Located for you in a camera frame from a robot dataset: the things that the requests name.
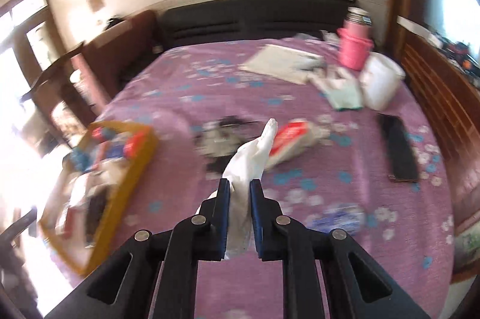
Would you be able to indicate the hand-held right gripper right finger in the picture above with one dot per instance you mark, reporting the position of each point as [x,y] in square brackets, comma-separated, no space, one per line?
[257,217]

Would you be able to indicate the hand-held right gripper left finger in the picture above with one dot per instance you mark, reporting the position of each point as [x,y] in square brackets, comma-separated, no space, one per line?
[224,217]

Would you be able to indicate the white cloth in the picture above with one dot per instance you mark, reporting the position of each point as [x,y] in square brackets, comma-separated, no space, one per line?
[243,169]

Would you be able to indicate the blue floral tissue pack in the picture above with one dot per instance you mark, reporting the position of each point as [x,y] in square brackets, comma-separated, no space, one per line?
[339,217]

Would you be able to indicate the yellow storage box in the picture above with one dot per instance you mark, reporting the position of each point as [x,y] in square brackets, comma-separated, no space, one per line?
[131,176]

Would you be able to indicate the white plastic bag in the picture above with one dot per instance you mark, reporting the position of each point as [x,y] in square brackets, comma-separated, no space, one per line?
[221,139]

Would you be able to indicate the red label tissue pack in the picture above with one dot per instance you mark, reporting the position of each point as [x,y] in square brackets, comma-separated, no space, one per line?
[292,139]

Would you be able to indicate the red and blue packet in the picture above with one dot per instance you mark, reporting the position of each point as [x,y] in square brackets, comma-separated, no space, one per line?
[99,134]

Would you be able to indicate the white and green gloves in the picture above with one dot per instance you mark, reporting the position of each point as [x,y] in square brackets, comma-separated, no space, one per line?
[345,94]

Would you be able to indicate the white paper sheet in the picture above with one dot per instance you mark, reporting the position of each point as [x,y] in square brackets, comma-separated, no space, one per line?
[277,62]

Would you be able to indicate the black smartphone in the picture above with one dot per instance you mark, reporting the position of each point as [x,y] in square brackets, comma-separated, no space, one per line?
[401,150]

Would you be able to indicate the white paper roll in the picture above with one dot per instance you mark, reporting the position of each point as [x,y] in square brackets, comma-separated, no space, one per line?
[380,82]

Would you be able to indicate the pink insulated bottle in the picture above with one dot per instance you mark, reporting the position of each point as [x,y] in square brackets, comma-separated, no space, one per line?
[352,49]

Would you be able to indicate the black padded headboard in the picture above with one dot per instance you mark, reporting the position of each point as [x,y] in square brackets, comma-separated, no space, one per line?
[243,19]

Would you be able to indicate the dark wooden chair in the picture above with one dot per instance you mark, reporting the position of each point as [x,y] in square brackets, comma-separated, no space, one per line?
[56,79]

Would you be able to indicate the brown wooden slatted cabinet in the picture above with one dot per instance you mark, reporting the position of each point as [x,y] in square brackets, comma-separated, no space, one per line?
[431,86]

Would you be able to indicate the white flat box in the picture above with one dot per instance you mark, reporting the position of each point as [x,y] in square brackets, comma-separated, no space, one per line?
[405,21]

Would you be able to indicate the clutter of small items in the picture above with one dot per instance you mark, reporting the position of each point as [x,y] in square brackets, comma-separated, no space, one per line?
[457,50]

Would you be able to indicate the small wall paper note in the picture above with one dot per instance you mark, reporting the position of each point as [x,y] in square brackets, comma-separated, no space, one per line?
[95,2]

